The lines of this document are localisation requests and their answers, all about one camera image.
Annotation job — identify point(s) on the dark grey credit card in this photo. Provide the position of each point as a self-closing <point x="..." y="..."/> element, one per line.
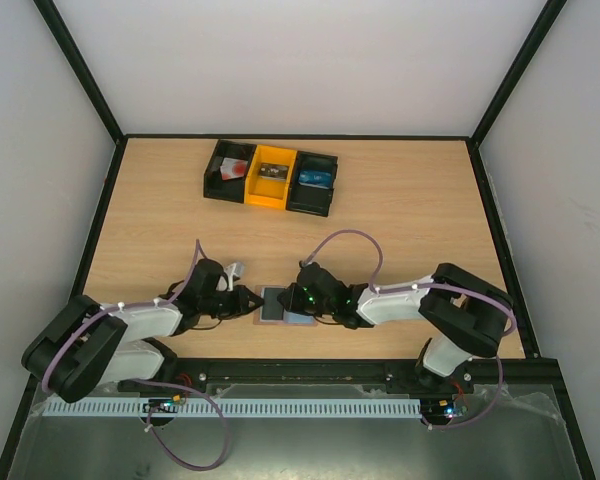
<point x="272" y="310"/>

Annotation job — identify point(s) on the yellow middle bin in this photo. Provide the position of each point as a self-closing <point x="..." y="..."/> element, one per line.
<point x="269" y="193"/>

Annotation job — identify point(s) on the black right bin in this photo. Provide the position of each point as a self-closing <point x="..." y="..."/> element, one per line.
<point x="309" y="200"/>

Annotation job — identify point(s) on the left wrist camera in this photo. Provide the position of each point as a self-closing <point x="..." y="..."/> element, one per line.
<point x="232" y="274"/>

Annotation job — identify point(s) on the black enclosure frame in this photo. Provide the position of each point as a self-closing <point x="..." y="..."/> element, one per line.
<point x="540" y="29"/>

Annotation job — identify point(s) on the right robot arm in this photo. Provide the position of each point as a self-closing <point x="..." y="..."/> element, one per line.
<point x="471" y="315"/>

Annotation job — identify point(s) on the light blue slotted cable duct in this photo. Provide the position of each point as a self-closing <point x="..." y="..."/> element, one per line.
<point x="237" y="408"/>

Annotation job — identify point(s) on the blue VIP card in bin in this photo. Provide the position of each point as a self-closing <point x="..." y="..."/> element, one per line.
<point x="315" y="179"/>

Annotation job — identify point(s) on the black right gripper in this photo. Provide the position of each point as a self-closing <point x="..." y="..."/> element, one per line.
<point x="299" y="298"/>

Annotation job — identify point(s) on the red white card in bin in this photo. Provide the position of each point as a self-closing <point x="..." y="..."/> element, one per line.
<point x="227" y="172"/>

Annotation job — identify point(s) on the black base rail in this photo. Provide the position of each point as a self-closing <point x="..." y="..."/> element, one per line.
<point x="392" y="376"/>

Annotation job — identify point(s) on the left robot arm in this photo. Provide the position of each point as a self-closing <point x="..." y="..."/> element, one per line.
<point x="88" y="344"/>

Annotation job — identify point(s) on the light blue credit card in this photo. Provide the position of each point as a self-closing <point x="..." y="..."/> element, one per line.
<point x="292" y="318"/>

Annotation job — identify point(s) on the grey VIP card in bin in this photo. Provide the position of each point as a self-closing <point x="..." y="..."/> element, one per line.
<point x="272" y="171"/>

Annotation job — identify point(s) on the red white credit card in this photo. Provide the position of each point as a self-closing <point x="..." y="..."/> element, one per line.
<point x="232" y="169"/>

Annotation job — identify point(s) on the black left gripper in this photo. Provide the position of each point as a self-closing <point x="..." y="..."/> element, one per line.
<point x="241" y="304"/>

